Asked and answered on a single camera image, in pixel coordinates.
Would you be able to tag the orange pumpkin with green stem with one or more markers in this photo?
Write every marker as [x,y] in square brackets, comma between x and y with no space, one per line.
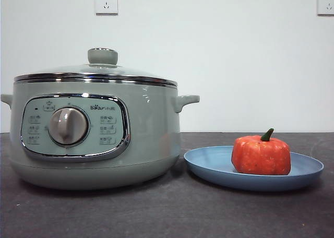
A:
[261,157]

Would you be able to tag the glass lid with green knob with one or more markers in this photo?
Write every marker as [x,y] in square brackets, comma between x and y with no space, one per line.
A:
[102,56]

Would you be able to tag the white wall socket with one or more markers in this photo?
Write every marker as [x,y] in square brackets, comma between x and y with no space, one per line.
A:
[326,3]
[106,3]

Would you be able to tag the pale green electric steamer pot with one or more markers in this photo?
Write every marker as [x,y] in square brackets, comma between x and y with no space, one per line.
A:
[146,133]

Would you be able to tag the blue plate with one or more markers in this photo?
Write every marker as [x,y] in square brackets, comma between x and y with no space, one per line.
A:
[208,159]

